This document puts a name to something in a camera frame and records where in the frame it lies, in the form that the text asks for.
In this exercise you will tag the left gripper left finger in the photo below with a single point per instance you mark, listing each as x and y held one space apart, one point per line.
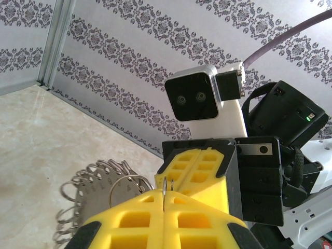
137 215

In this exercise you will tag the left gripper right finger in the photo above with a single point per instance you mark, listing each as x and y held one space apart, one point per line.
197 215

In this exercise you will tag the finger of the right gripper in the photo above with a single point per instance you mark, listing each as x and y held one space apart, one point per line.
210 189
179 168

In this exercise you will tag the metal disc with key rings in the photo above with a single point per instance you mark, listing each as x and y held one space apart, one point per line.
98 188

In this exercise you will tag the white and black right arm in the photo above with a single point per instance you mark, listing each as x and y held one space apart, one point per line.
306 220

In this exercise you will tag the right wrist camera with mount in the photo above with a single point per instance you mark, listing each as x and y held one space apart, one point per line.
192 93

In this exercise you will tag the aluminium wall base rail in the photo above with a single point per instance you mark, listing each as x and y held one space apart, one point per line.
18 89

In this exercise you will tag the aluminium frame post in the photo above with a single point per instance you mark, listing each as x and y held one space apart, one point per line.
55 39

